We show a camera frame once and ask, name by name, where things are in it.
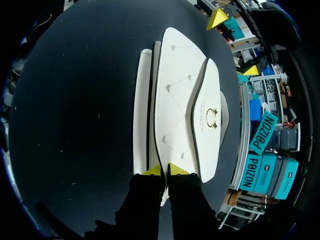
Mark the white quilted handbag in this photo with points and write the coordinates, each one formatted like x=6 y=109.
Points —
x=175 y=100

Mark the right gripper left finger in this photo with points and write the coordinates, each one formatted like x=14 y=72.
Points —
x=140 y=205

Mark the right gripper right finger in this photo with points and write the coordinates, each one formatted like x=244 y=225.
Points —
x=190 y=207

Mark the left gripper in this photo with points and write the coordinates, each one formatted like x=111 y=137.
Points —
x=275 y=22

